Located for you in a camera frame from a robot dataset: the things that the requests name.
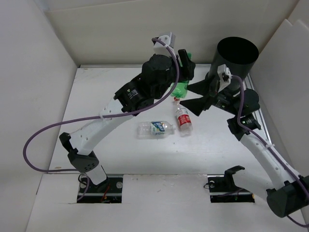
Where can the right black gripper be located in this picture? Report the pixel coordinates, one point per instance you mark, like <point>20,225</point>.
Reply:
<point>197,105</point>

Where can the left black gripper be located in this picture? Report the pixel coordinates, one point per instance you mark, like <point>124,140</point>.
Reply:
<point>186,70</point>

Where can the green plastic bottle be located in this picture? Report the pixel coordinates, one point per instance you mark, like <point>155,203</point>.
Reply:
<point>180,90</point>

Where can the clear bottle blue white label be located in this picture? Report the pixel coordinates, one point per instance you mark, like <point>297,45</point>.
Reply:
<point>155,130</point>

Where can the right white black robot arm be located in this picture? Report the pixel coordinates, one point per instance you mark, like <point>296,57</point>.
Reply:
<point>286,190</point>

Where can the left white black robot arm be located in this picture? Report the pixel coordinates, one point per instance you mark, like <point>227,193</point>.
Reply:
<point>80,144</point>

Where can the black cylindrical bin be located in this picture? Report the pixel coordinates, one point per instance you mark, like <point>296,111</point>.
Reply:
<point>237,53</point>

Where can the clear bottle red label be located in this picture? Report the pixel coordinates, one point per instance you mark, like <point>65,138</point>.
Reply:
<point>183,118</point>

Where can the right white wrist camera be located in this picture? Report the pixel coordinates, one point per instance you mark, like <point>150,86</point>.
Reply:
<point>225,76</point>

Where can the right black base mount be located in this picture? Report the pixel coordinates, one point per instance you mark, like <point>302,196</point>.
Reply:
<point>222,188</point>

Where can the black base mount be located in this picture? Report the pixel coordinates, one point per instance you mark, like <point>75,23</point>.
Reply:
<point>110,193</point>
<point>222,188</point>

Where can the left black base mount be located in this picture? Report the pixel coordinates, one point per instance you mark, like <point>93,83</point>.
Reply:
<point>110,193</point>

